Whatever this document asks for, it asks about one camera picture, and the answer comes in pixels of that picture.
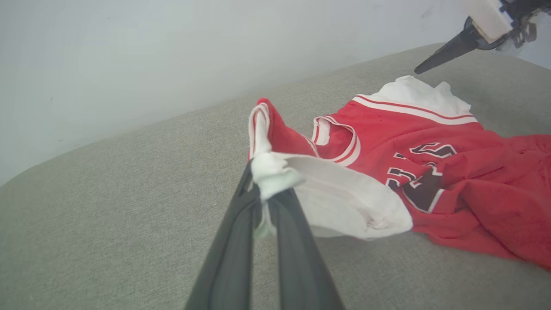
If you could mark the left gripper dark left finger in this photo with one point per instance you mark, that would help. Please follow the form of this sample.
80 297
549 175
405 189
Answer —
230 258

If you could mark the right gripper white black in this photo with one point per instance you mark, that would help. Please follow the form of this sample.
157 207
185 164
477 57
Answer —
495 17

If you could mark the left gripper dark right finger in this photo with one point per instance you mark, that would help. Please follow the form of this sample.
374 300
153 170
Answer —
301 267

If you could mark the red basketball jersey white trim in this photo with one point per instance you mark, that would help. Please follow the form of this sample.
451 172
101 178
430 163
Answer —
473 193

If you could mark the grey fabric sofa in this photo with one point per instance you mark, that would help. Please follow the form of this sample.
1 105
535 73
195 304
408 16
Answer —
86 237

